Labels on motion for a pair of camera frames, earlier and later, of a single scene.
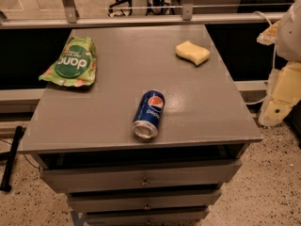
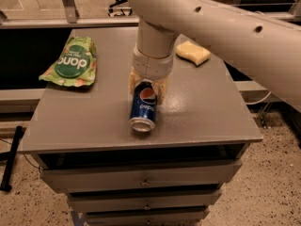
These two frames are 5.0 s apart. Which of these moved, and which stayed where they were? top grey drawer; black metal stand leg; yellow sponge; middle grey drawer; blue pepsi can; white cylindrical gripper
Moved: white cylindrical gripper; blue pepsi can
Stayed: top grey drawer; black metal stand leg; yellow sponge; middle grey drawer
